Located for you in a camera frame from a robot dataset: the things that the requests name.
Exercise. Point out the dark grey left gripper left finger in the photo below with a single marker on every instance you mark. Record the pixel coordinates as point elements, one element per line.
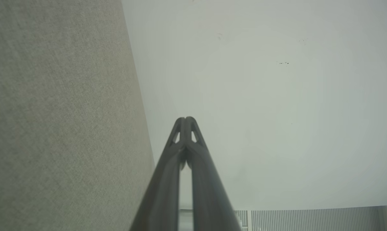
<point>163,186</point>

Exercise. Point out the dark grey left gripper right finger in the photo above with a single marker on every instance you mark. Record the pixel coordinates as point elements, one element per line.
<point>209,192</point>

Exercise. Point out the white ribbed panel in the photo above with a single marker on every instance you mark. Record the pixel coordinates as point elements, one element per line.
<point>309,219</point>

